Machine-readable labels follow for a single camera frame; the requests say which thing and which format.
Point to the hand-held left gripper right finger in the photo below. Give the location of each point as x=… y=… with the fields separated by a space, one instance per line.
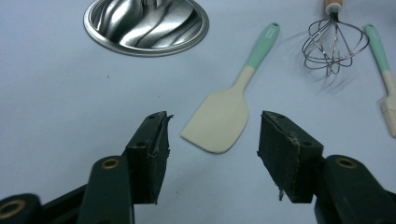
x=289 y=161

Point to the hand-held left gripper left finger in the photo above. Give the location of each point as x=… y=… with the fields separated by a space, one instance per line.
x=146 y=161

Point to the steel utensil rack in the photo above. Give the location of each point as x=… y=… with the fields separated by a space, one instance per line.
x=140 y=28

